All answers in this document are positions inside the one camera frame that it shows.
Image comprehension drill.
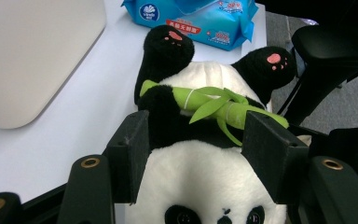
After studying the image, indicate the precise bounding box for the panda plush toy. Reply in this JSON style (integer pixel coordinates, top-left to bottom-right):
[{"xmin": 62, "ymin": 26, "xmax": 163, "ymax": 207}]
[{"xmin": 124, "ymin": 24, "xmax": 298, "ymax": 224}]

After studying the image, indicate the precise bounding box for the blue wet wipes pack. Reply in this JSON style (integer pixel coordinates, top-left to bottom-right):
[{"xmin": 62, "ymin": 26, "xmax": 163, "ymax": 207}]
[{"xmin": 120, "ymin": 0, "xmax": 259, "ymax": 52}]

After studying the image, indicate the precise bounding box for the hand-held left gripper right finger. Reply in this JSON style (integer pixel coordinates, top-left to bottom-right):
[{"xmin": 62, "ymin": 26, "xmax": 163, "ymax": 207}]
[{"xmin": 241, "ymin": 110, "xmax": 310, "ymax": 205}]

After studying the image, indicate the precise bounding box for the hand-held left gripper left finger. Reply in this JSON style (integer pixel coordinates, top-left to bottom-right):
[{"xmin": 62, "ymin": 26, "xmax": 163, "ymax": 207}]
[{"xmin": 102, "ymin": 109, "xmax": 152, "ymax": 205}]

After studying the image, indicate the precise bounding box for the black office chair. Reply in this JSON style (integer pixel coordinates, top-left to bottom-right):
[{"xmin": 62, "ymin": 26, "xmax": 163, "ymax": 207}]
[{"xmin": 278, "ymin": 22, "xmax": 358, "ymax": 126}]

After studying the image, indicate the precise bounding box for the white storage box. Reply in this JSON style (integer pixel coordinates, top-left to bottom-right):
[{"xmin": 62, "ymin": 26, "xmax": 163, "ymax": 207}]
[{"xmin": 0, "ymin": 0, "xmax": 107, "ymax": 130}]

